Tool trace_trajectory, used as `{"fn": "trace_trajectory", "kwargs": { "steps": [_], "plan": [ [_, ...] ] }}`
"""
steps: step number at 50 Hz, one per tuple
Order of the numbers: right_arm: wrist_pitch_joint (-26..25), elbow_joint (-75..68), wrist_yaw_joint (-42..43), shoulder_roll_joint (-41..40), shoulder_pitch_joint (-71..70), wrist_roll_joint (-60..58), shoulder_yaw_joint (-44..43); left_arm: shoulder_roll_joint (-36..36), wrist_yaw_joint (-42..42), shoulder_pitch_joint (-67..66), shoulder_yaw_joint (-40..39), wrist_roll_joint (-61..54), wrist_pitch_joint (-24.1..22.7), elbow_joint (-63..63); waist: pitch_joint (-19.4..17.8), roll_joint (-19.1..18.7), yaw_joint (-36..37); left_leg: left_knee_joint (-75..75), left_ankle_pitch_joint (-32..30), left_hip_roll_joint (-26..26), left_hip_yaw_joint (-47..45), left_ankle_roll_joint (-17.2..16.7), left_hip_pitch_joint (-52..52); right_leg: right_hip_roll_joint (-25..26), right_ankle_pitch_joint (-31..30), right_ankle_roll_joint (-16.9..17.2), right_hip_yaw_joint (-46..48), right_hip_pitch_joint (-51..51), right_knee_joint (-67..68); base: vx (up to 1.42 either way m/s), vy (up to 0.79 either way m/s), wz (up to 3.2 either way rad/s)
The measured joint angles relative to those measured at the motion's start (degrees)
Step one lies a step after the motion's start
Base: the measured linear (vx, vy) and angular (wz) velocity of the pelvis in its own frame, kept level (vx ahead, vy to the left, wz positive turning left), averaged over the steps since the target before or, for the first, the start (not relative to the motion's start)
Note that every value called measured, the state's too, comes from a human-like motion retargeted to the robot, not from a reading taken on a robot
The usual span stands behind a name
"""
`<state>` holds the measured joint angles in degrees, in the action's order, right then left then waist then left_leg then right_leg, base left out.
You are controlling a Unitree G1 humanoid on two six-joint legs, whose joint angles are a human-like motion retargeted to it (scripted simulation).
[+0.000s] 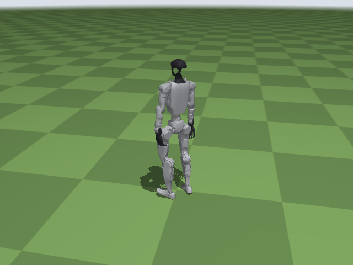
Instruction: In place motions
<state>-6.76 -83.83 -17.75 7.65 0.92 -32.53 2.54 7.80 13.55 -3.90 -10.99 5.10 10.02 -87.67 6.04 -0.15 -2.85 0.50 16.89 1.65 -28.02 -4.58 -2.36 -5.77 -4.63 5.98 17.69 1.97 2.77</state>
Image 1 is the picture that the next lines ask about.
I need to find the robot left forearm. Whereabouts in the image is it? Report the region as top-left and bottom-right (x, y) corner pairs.
(154, 106), (163, 133)

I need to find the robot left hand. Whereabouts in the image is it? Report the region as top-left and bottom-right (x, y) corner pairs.
(155, 128), (166, 146)

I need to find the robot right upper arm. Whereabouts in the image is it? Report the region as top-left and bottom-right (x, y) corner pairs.
(187, 81), (196, 108)

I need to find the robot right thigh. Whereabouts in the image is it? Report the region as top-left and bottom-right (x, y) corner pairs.
(178, 123), (191, 163)

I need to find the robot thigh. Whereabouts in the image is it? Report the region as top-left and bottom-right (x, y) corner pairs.
(178, 123), (191, 163)
(157, 126), (175, 168)

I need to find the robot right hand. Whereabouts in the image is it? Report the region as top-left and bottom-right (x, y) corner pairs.
(188, 119), (195, 139)

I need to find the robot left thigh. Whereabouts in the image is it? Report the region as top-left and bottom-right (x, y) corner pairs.
(157, 126), (175, 168)

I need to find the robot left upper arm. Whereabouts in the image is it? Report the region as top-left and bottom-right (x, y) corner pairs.
(158, 83), (170, 113)

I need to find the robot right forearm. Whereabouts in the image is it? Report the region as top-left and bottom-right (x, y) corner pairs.
(187, 105), (195, 124)

